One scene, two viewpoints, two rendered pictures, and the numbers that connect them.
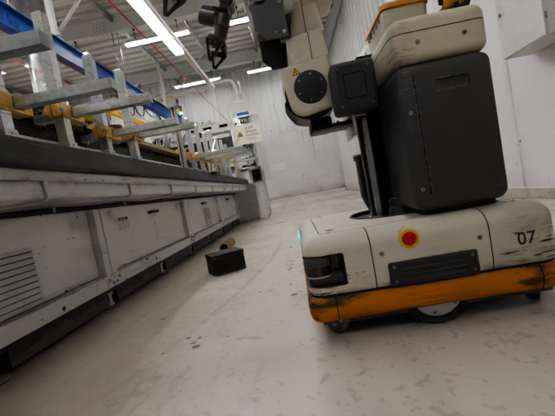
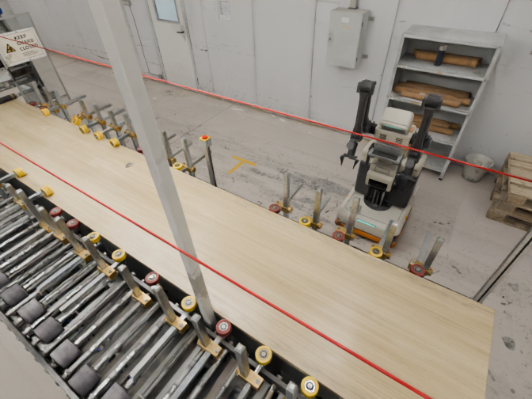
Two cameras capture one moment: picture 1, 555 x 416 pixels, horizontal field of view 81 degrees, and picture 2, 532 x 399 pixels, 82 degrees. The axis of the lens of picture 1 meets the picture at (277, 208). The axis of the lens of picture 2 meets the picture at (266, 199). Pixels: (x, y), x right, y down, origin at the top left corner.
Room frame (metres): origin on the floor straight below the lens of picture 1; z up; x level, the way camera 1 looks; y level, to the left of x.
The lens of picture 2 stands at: (0.91, 2.14, 2.44)
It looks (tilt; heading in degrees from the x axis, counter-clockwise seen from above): 42 degrees down; 302
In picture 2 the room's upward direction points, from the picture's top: 2 degrees counter-clockwise
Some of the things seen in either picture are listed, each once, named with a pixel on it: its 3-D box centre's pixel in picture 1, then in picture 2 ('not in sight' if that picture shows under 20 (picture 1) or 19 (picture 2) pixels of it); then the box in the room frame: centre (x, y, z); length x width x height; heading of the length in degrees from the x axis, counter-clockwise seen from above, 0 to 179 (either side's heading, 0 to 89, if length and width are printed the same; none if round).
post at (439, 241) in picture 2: not in sight; (427, 264); (0.66, 0.72, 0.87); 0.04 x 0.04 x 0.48; 87
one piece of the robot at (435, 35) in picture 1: (402, 119); (387, 172); (1.12, -0.48, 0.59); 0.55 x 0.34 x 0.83; 176
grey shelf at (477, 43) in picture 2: not in sight; (427, 106); (1.01, -1.71, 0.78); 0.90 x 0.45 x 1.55; 177
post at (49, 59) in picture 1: (54, 82); (351, 224); (1.16, 0.69, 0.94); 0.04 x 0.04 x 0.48; 87
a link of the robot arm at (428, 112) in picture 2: not in sight; (423, 129); (0.95, 0.10, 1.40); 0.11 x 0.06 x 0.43; 177
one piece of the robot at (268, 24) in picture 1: (272, 24); (385, 157); (1.15, -0.10, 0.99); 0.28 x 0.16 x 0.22; 176
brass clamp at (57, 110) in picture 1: (64, 113); (345, 233); (1.18, 0.69, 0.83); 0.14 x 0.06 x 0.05; 177
